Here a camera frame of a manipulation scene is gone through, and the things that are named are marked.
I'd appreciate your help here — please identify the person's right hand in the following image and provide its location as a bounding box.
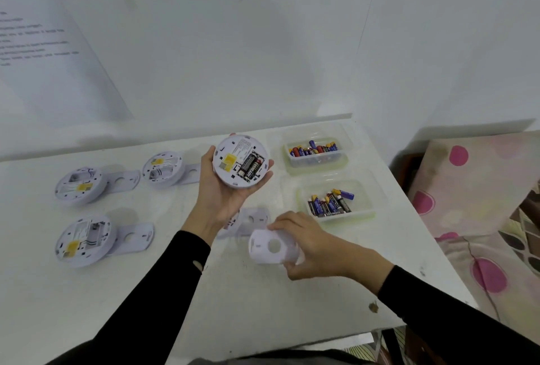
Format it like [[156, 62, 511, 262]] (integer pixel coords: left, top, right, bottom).
[[267, 210, 372, 283]]

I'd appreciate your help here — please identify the person's left hand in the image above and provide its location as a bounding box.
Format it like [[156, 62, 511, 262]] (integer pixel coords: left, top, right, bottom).
[[181, 146, 275, 246]]

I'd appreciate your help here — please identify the white round smoke detector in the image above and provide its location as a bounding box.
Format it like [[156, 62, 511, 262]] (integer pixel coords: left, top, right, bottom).
[[55, 214, 118, 268], [53, 166, 109, 208], [217, 208, 244, 240], [212, 134, 271, 189], [142, 151, 186, 188]]

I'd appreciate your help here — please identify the mounting plate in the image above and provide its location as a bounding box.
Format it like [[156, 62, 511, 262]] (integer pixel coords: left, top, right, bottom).
[[103, 169, 141, 194], [236, 207, 272, 237], [179, 162, 203, 186], [247, 228, 301, 265], [107, 222, 156, 256]]

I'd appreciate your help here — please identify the black battery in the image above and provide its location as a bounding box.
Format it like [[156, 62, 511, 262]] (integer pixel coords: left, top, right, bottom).
[[244, 156, 266, 181], [237, 152, 257, 178]]

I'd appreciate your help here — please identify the person's left forearm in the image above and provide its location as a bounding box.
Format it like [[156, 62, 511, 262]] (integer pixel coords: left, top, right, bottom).
[[46, 225, 212, 365]]

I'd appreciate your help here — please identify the person's right forearm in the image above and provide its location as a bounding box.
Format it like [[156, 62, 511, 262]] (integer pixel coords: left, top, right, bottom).
[[352, 249, 540, 365]]

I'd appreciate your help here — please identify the clear plastic container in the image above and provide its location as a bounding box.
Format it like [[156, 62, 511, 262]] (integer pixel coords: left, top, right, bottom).
[[295, 170, 380, 224], [280, 123, 353, 175]]

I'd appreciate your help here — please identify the patterned mat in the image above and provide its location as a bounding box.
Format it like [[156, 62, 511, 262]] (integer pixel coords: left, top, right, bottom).
[[345, 328, 444, 365]]

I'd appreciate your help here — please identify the pink dotted pillow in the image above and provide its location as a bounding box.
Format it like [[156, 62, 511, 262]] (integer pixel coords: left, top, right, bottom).
[[407, 130, 540, 241]]

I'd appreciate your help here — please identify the pink dotted bedsheet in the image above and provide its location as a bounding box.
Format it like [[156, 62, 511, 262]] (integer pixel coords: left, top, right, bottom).
[[436, 233, 540, 344]]

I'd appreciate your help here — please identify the white paper with text lines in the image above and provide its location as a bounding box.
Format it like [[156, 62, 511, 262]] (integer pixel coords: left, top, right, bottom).
[[0, 0, 134, 125]]

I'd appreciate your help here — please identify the brown patterned cloth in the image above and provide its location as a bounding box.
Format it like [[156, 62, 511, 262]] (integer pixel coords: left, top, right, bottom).
[[499, 183, 540, 273]]

